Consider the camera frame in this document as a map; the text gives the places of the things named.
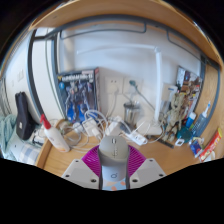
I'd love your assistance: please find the blue tissue pack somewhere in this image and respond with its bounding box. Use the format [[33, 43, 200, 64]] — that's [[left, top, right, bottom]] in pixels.
[[189, 138, 205, 158]]

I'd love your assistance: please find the white wall switch plate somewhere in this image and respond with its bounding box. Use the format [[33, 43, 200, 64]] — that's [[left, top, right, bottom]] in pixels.
[[13, 69, 26, 84]]

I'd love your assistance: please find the blue and white tube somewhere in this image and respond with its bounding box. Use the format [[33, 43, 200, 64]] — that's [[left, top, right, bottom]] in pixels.
[[185, 112, 197, 129]]

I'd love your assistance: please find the teal round container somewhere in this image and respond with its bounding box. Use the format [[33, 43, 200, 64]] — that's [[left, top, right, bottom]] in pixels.
[[177, 127, 194, 143]]

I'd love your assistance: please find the clear glass jar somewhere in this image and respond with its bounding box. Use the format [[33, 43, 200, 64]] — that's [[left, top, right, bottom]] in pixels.
[[123, 102, 141, 127]]

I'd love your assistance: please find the white charger block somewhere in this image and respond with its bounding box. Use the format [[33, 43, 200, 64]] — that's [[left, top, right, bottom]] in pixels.
[[105, 115, 123, 135]]

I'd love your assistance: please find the white bottle with red cap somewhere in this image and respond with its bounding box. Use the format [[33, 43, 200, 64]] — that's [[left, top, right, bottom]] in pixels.
[[39, 113, 71, 153]]

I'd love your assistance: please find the dark green plugged cable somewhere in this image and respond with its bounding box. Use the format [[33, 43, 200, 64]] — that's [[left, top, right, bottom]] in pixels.
[[129, 79, 158, 111]]

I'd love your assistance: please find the light grey computer mouse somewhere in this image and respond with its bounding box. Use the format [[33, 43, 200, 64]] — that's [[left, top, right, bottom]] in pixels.
[[97, 134, 131, 184]]

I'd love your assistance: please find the black bag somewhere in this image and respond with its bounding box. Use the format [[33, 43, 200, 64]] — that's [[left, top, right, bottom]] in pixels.
[[14, 91, 37, 141]]

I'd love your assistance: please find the black ruler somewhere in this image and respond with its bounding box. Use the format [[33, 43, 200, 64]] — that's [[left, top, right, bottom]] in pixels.
[[156, 137, 175, 149]]

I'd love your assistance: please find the white power strip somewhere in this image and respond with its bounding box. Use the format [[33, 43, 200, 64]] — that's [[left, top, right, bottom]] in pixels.
[[128, 130, 149, 146]]

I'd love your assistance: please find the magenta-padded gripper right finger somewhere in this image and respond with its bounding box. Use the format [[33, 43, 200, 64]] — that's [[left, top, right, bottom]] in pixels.
[[125, 144, 167, 189]]

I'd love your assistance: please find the blue robot model kit box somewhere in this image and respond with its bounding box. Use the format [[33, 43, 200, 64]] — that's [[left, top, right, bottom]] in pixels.
[[55, 67, 101, 124]]

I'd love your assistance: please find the beige card with blue print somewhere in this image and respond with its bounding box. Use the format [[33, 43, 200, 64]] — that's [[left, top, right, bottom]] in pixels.
[[163, 83, 179, 104]]

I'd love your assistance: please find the bed with teal blanket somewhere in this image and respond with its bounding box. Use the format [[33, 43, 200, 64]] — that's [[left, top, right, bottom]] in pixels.
[[0, 114, 46, 166]]

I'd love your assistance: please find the beige brick-built figure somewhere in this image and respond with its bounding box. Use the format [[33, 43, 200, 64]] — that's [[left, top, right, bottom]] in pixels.
[[162, 92, 189, 143]]

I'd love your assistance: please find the blue spray bottle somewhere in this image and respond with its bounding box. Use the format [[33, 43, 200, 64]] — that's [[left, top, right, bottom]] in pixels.
[[193, 101, 212, 138]]

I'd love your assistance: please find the white wall socket plate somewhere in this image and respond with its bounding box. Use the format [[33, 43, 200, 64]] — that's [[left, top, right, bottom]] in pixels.
[[104, 75, 144, 96]]

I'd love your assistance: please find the colourful figure box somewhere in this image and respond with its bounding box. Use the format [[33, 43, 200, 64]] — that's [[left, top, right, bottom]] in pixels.
[[175, 65, 204, 111]]

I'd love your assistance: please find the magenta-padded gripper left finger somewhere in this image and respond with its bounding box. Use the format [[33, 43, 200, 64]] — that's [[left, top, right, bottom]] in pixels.
[[61, 144, 103, 190]]

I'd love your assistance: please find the white cable bundle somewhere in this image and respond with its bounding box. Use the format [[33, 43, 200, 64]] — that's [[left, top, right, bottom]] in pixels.
[[58, 109, 111, 151]]

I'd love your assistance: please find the white desk lamp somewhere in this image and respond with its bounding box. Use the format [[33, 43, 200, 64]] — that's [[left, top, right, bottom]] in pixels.
[[75, 45, 165, 136]]

